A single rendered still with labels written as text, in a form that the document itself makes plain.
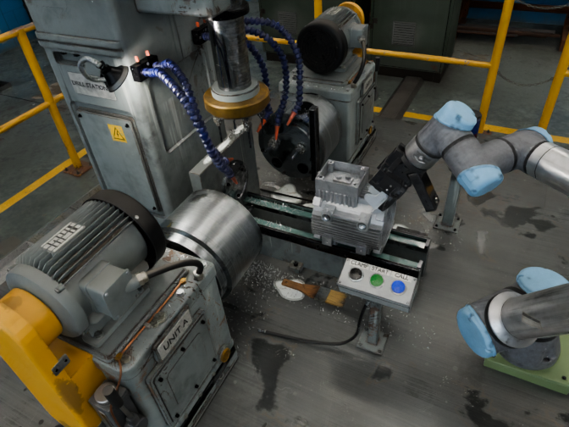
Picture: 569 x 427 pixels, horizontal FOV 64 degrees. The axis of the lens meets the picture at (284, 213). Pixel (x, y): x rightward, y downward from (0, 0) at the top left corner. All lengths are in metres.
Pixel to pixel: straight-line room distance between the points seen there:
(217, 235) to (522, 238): 1.01
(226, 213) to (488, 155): 0.61
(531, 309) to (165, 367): 0.70
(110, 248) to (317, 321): 0.67
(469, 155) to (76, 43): 0.96
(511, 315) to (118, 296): 0.74
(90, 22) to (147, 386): 0.83
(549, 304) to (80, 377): 0.84
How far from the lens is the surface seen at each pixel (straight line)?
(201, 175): 1.31
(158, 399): 1.00
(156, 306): 0.95
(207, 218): 1.12
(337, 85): 1.69
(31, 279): 0.83
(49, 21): 1.35
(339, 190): 1.22
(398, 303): 1.06
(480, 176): 0.96
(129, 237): 0.89
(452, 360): 1.30
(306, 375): 1.23
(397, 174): 1.11
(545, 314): 0.94
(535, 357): 1.27
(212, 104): 1.23
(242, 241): 1.14
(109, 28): 1.20
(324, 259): 1.39
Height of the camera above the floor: 1.87
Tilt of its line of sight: 40 degrees down
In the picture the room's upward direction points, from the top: 5 degrees counter-clockwise
